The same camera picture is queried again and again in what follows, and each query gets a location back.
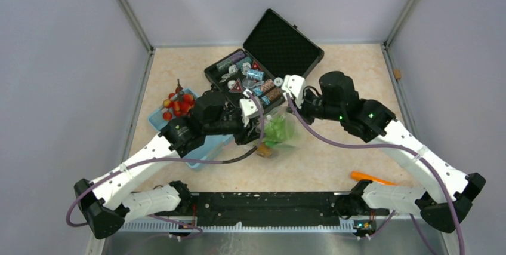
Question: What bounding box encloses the clear zip top bag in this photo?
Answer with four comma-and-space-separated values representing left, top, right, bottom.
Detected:
256, 106, 307, 158

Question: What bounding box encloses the black poker chip case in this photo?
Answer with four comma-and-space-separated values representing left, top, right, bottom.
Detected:
204, 8, 324, 107

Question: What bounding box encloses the green napa cabbage toy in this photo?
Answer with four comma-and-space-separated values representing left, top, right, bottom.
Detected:
263, 113, 297, 146

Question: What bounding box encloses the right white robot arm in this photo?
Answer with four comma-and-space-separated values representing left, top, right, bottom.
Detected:
283, 71, 486, 233

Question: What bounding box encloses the red triangle dealer token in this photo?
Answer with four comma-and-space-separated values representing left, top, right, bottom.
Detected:
227, 79, 244, 94

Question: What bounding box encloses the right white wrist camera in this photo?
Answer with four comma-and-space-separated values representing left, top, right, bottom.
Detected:
281, 75, 307, 108

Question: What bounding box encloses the white single poker chip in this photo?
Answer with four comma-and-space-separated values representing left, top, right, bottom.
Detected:
273, 77, 283, 87

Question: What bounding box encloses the orange brown fruit toy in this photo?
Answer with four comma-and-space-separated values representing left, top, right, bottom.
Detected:
256, 143, 274, 158

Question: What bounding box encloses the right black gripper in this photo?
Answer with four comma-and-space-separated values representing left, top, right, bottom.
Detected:
286, 88, 344, 125

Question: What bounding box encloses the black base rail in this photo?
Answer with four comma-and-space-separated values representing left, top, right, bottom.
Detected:
163, 192, 390, 227

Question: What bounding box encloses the orange marker pen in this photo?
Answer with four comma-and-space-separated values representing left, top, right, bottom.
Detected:
350, 171, 396, 186

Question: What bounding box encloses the red cherry tomato bunch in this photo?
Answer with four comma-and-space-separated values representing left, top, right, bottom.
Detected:
162, 79, 196, 122

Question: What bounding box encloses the light blue plastic basket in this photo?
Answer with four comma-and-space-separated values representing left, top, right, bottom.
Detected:
147, 105, 233, 170

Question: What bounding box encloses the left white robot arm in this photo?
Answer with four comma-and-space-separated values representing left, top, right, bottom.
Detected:
66, 90, 264, 239

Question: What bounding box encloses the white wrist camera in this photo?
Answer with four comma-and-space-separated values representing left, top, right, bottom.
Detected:
239, 89, 264, 127
281, 75, 307, 108

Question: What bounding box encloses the white cable duct strip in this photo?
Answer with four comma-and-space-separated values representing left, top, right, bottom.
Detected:
119, 219, 357, 233

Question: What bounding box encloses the clear round dealer button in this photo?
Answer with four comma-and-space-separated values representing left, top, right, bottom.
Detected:
242, 78, 257, 90

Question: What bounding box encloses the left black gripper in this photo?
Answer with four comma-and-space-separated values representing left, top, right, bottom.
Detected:
205, 109, 266, 145

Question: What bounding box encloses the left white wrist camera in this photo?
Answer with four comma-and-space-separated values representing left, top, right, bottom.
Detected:
239, 89, 264, 127

